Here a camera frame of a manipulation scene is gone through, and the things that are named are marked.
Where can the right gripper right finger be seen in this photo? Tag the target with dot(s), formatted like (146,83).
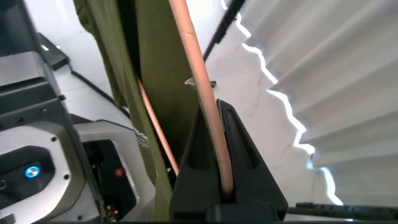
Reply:
(252,180)

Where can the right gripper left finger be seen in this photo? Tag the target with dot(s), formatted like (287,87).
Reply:
(192,180)

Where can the pink clothes hanger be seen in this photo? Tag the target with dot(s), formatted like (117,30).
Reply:
(199,68)

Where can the green shirt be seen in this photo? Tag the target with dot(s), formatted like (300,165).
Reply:
(161,62)

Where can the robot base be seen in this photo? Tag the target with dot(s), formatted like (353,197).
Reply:
(37,133)

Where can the black clothes rack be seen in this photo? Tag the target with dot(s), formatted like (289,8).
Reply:
(224,21)

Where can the white curtain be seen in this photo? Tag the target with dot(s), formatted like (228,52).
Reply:
(335,62)

